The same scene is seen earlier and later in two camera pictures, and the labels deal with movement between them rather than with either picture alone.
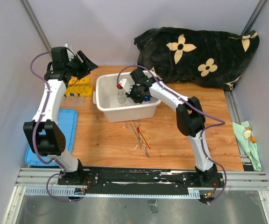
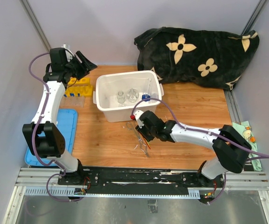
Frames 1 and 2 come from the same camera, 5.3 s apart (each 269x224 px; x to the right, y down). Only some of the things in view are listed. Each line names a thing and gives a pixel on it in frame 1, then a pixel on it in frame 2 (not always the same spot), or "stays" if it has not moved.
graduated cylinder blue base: (146, 98) stays
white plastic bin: (117, 106) stays
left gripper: (86, 66) stays
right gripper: (130, 95) to (141, 131)
